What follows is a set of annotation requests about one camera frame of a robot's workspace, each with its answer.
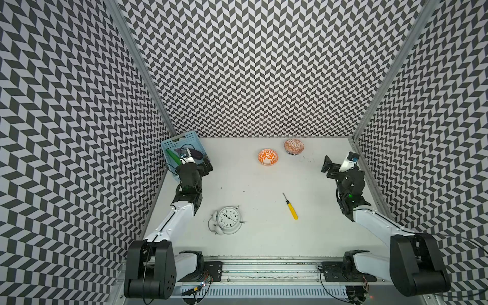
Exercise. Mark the orange white patterned bowl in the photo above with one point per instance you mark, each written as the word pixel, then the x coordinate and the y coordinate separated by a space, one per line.
pixel 267 157

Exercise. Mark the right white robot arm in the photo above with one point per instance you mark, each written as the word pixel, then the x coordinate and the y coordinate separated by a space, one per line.
pixel 414 264

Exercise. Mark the light blue perforated basket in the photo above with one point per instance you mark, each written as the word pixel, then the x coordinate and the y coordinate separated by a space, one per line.
pixel 188 140

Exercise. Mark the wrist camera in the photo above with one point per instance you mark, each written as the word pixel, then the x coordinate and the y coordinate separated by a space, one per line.
pixel 186 156
pixel 349 162

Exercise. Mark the green cucumber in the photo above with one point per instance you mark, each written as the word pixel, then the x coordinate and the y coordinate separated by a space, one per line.
pixel 174 157

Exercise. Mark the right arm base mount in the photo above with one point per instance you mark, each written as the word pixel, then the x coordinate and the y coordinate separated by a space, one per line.
pixel 335 271

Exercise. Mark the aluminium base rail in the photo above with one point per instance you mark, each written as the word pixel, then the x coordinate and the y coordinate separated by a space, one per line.
pixel 278 280

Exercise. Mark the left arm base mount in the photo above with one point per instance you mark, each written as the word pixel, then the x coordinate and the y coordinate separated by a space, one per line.
pixel 210 269

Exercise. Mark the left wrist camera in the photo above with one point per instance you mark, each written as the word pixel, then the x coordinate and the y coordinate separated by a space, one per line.
pixel 186 156

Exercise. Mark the white twin-bell alarm clock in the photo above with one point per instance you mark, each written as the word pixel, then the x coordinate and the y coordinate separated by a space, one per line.
pixel 226 221

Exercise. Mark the dark purple eggplant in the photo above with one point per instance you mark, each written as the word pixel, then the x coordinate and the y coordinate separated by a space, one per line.
pixel 196 154

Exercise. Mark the yellow handled screwdriver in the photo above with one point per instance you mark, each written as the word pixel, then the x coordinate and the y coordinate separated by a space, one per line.
pixel 291 208

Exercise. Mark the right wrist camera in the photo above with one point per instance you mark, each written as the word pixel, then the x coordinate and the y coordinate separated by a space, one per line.
pixel 349 162

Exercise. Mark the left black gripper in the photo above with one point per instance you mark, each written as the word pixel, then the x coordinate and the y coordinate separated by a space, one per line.
pixel 204 171

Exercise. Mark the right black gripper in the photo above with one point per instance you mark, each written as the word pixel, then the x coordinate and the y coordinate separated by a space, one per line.
pixel 333 168

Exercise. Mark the overturned orange patterned bowl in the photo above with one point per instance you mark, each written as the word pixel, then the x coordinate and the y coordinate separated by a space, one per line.
pixel 294 146

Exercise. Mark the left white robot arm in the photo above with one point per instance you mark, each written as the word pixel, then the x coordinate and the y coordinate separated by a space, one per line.
pixel 152 268

